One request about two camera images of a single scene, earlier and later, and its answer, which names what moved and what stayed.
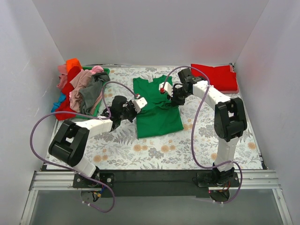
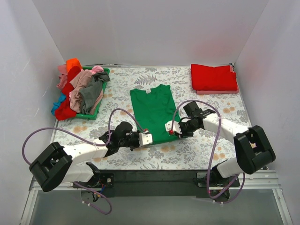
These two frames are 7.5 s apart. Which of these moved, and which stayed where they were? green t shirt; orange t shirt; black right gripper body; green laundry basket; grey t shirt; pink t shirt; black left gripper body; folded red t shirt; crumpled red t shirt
Moved: black right gripper body; black left gripper body; green t shirt
Stayed: orange t shirt; pink t shirt; green laundry basket; folded red t shirt; crumpled red t shirt; grey t shirt
